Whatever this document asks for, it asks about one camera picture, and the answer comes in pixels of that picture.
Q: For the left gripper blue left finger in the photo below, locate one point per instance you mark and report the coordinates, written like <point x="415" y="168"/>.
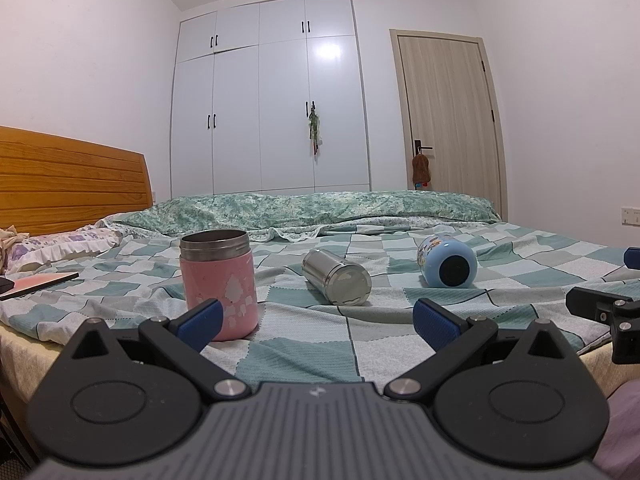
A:
<point x="177" y="344"/>

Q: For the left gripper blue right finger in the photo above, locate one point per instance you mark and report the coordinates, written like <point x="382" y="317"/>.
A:
<point x="458" y="344"/>

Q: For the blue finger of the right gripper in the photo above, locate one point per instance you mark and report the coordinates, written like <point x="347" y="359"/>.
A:
<point x="632" y="258"/>
<point x="619" y="313"/>

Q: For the stainless steel cup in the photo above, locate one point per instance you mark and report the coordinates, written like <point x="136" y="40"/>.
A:
<point x="340" y="281"/>

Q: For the light blue printed cup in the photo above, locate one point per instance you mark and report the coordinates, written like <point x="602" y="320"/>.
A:
<point x="446" y="263"/>

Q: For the pink steel cup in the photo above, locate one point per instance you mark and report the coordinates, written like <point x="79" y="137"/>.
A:
<point x="218" y="264"/>

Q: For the checkered green bed sheet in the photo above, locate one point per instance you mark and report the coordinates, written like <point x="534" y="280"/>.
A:
<point x="522" y="275"/>

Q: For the green floral duvet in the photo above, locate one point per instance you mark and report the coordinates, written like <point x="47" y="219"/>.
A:
<point x="301" y="217"/>

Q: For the pink notebook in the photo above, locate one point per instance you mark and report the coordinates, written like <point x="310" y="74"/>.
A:
<point x="22" y="286"/>

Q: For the purple floral pillow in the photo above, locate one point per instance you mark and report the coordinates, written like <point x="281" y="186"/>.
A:
<point x="40" y="250"/>

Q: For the beige cloth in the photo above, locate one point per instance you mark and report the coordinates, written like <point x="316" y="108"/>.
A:
<point x="8" y="238"/>

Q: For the wooden headboard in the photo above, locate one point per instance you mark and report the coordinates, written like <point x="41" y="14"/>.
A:
<point x="51" y="184"/>

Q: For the beige wooden door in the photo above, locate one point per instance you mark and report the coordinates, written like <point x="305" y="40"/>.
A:
<point x="448" y="101"/>

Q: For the green hanging ornament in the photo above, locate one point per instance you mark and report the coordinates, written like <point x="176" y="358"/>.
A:
<point x="314" y="129"/>

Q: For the white wardrobe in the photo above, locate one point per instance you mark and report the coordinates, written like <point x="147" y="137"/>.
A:
<point x="244" y="81"/>

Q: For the wall power socket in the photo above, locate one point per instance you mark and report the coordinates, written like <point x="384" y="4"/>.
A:
<point x="630" y="216"/>

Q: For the black door handle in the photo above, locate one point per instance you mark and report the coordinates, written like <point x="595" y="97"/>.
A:
<point x="419" y="148"/>

